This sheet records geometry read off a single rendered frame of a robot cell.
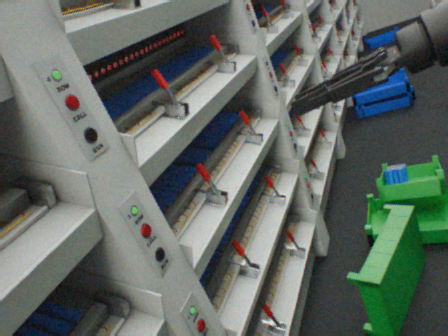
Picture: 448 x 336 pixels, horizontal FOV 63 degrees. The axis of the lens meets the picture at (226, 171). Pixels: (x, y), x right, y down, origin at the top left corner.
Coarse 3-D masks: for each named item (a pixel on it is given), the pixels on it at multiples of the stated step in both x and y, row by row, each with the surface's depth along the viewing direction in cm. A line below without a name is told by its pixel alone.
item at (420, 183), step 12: (432, 156) 141; (384, 168) 149; (408, 168) 146; (420, 168) 144; (432, 168) 143; (384, 180) 145; (408, 180) 144; (420, 180) 140; (432, 180) 117; (444, 180) 115; (384, 192) 124; (396, 192) 122; (408, 192) 121; (420, 192) 119; (432, 192) 118; (444, 192) 116
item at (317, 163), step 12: (324, 132) 175; (336, 132) 177; (312, 144) 162; (324, 144) 164; (312, 156) 158; (324, 156) 158; (312, 168) 149; (324, 168) 150; (312, 180) 143; (324, 180) 143
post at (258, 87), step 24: (240, 0) 96; (192, 24) 101; (216, 24) 99; (240, 24) 97; (264, 48) 106; (264, 72) 103; (240, 96) 107; (264, 96) 105; (288, 120) 114; (288, 144) 111; (312, 240) 126
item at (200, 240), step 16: (256, 112) 106; (272, 112) 106; (256, 128) 102; (272, 128) 102; (224, 160) 87; (240, 160) 87; (256, 160) 88; (224, 176) 82; (240, 176) 82; (240, 192) 79; (192, 208) 72; (208, 208) 72; (224, 208) 72; (176, 224) 68; (192, 224) 68; (208, 224) 68; (224, 224) 72; (192, 240) 65; (208, 240) 65; (192, 256) 58; (208, 256) 66
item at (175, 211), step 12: (240, 120) 100; (228, 132) 94; (228, 144) 91; (216, 156) 84; (204, 168) 80; (192, 180) 76; (204, 180) 79; (192, 192) 73; (180, 204) 69; (168, 216) 66; (180, 216) 70; (180, 228) 66
